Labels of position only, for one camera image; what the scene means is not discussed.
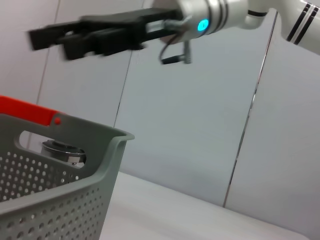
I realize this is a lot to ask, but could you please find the silver cylindrical connector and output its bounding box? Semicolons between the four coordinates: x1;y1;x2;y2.
182;39;193;65

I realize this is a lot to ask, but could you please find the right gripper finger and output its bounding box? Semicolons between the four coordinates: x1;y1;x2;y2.
27;20;86;53
61;28;107;61

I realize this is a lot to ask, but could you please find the orange bin handle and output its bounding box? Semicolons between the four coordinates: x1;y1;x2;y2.
0;95;66;127

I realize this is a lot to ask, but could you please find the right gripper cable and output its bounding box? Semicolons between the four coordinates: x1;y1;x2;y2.
159;32;183;66

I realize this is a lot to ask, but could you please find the grey perforated storage bin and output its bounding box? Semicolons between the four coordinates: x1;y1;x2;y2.
0;112;136;240

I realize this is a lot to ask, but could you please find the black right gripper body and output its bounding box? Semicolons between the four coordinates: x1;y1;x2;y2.
81;7;186;56

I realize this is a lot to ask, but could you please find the glass pitcher black lid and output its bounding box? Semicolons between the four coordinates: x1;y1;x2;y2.
41;139;87;169

